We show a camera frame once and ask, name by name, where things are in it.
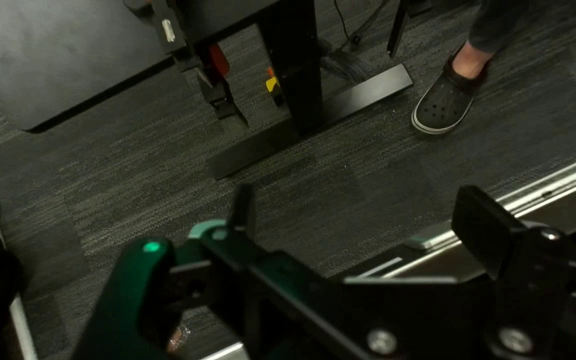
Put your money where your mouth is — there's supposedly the black slip-on shoe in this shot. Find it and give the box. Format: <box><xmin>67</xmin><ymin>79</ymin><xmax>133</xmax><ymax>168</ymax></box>
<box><xmin>411</xmin><ymin>42</ymin><xmax>494</xmax><ymax>137</ymax></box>

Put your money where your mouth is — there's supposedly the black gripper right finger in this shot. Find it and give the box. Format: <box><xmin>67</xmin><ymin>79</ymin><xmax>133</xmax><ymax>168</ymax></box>
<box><xmin>453</xmin><ymin>186</ymin><xmax>527</xmax><ymax>280</ymax></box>

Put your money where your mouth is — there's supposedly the black desk top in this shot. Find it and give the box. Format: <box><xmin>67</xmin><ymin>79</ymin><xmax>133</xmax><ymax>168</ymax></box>
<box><xmin>0</xmin><ymin>0</ymin><xmax>281</xmax><ymax>133</ymax></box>

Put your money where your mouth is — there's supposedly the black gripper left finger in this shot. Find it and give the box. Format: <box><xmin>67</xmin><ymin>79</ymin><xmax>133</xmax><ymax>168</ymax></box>
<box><xmin>228</xmin><ymin>184</ymin><xmax>257</xmax><ymax>235</ymax></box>

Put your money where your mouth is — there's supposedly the black desk leg base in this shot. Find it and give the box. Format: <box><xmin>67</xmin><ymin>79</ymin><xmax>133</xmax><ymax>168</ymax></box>
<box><xmin>208</xmin><ymin>0</ymin><xmax>412</xmax><ymax>181</ymax></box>

